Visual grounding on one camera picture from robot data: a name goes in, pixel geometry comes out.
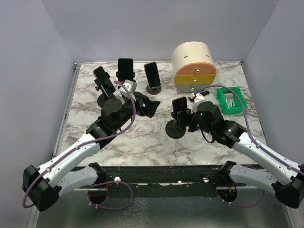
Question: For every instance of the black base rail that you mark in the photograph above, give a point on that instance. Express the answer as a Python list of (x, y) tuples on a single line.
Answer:
[(171, 181)]

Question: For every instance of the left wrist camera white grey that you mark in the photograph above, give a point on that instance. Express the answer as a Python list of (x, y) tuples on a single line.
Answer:
[(130, 86)]

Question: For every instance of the green plastic bin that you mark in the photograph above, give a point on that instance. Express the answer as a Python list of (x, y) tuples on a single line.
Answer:
[(228, 102)]

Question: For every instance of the black smartphone far left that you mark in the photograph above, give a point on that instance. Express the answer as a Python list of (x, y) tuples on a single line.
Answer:
[(99, 73)]

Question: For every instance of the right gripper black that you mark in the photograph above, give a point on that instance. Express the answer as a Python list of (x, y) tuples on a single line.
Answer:
[(183, 116)]

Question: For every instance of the black smartphone on wooden stand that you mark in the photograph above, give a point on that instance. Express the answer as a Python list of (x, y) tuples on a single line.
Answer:
[(152, 75)]

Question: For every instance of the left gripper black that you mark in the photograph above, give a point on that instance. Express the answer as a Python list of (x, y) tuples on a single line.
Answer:
[(150, 108)]

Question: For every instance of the black phone stand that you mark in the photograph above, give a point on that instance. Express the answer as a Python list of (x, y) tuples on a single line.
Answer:
[(103, 95), (171, 131), (122, 78)]

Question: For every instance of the green highlighter marker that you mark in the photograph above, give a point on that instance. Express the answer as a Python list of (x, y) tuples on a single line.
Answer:
[(204, 93)]

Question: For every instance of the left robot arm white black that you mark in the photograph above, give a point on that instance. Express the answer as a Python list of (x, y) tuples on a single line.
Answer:
[(45, 184)]

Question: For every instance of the cream drawer cabinet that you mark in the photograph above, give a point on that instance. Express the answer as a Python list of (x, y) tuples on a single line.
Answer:
[(193, 66)]

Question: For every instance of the purple smartphone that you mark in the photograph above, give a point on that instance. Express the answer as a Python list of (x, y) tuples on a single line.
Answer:
[(179, 104)]

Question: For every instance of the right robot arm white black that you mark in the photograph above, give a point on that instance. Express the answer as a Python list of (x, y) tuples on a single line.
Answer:
[(282, 177)]

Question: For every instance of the tall black smartphone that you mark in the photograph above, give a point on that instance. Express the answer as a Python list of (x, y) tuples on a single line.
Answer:
[(125, 65)]

